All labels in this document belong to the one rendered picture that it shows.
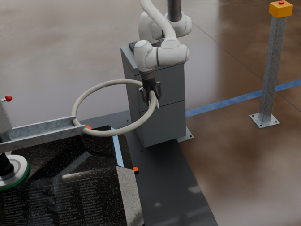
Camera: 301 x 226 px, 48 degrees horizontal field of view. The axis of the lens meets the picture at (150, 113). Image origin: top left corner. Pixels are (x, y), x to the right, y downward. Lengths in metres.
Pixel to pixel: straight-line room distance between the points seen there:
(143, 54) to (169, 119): 1.18
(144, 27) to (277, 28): 1.00
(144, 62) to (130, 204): 0.73
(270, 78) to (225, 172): 0.86
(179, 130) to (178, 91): 0.40
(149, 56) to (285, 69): 2.53
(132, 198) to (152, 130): 1.20
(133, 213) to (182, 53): 0.84
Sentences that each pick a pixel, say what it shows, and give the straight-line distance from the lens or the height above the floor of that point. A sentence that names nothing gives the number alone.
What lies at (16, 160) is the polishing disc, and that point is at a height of 0.85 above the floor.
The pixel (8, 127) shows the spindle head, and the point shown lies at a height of 1.14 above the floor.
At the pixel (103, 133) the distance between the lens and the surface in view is 1.77.
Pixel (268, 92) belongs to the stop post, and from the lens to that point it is 3.07.
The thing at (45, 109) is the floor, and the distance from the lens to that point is 3.73.
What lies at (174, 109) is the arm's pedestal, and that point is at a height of 0.33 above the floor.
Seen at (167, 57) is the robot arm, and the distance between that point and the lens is 1.78.
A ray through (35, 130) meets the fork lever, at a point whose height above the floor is 0.95.
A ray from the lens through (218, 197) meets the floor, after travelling 2.60.
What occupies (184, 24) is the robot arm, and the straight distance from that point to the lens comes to 2.53.
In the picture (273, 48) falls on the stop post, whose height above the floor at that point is 0.75.
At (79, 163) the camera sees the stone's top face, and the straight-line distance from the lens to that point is 1.77.
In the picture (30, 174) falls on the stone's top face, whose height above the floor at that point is 0.82.
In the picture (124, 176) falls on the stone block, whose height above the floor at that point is 0.75.
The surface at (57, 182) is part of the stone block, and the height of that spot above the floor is 0.80.
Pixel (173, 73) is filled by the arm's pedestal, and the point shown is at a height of 0.67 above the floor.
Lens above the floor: 2.02
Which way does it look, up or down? 37 degrees down
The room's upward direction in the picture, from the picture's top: 6 degrees counter-clockwise
